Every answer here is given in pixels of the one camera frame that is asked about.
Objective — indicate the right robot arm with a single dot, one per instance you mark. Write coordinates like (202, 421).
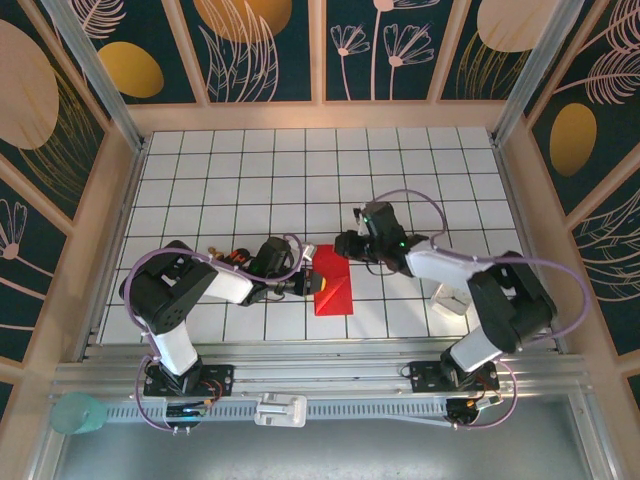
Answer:
(510, 300)

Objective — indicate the red square paper sheet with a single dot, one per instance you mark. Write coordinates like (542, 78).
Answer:
(337, 300)

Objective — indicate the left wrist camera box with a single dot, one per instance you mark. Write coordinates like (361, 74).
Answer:
(308, 249)

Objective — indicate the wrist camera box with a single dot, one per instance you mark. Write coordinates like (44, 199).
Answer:
(358, 212)
(308, 249)

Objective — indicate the aluminium table rail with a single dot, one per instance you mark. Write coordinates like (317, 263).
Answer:
(320, 367)

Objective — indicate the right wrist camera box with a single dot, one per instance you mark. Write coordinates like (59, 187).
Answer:
(358, 212)

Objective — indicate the aluminium side rail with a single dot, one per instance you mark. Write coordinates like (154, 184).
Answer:
(512, 200)
(127, 200)

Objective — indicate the aluminium frame post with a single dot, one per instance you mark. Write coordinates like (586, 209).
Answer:
(537, 70)
(95, 75)

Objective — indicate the small brass fitting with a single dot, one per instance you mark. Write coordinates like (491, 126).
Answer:
(215, 250)

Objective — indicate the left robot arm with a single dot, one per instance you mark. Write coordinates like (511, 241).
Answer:
(170, 300)

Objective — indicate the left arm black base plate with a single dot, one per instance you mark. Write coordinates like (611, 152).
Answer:
(220, 380)

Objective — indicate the orange black hand tool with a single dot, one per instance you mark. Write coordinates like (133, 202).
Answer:
(239, 257)

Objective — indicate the small white clock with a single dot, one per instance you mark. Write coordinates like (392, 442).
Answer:
(450, 300)

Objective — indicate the teal translucent cup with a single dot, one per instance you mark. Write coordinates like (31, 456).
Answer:
(77, 414)

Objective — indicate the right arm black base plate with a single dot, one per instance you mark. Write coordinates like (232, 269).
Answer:
(425, 375)

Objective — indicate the white plastic bracket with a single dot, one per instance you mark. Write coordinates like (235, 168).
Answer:
(280, 410)

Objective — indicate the black round controller puck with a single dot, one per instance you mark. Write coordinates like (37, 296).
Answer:
(472, 412)
(187, 417)

